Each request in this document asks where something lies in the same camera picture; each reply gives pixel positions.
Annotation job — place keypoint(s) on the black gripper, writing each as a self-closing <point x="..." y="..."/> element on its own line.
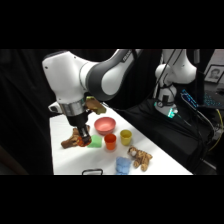
<point x="78" y="121"/>

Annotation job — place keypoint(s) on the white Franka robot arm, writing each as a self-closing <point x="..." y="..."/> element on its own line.
<point x="100" y="75"/>

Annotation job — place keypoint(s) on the pink bowl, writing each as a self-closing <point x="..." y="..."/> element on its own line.
<point x="105" y="125"/>

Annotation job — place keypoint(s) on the green foam wedge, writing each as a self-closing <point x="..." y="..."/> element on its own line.
<point x="96" y="142"/>

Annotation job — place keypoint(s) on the brown plush moose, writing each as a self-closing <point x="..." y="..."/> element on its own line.
<point x="68" y="143"/>

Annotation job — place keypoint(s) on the orange plastic cup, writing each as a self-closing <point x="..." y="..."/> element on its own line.
<point x="110" y="141"/>

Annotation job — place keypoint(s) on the yellow plastic cup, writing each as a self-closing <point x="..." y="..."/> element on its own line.
<point x="126" y="137"/>

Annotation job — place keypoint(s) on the striped tiger plush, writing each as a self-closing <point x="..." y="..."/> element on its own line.
<point x="141" y="158"/>

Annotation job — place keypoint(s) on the black curtain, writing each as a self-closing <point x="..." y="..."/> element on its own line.
<point x="23" y="100"/>

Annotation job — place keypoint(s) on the black covered robot stand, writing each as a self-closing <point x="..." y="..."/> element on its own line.
<point x="160" y="133"/>

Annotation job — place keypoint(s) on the blue lit device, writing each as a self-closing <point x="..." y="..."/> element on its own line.
<point x="189" y="99"/>

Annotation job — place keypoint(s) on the backlit keyboard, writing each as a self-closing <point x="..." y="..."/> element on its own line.
<point x="213" y="100"/>

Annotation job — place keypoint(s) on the framed portrait picture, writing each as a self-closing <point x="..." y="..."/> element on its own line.
<point x="214" y="74"/>

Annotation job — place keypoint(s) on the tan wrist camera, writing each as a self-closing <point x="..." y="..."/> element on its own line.
<point x="96" y="105"/>

